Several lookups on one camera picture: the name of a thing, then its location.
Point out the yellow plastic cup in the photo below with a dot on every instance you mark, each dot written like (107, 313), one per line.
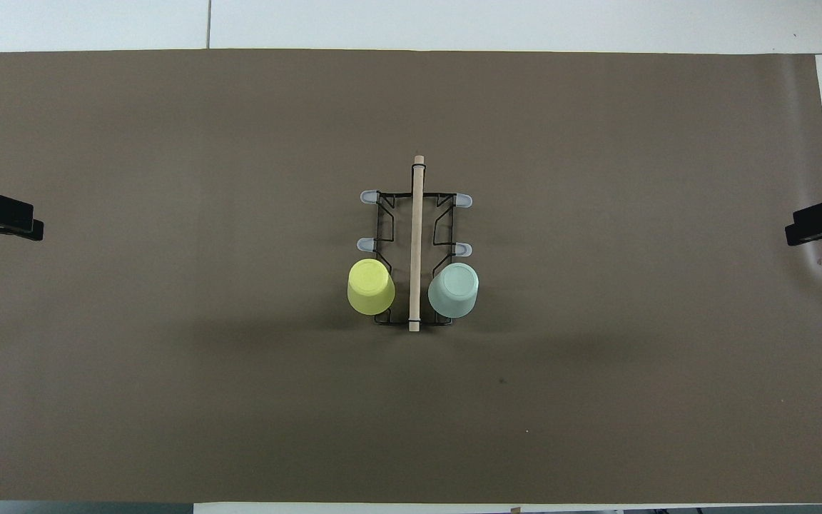
(370, 287)

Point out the brown paper table mat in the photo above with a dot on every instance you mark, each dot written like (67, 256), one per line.
(525, 400)

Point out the pale green plastic cup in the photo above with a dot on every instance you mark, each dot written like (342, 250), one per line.
(454, 289)

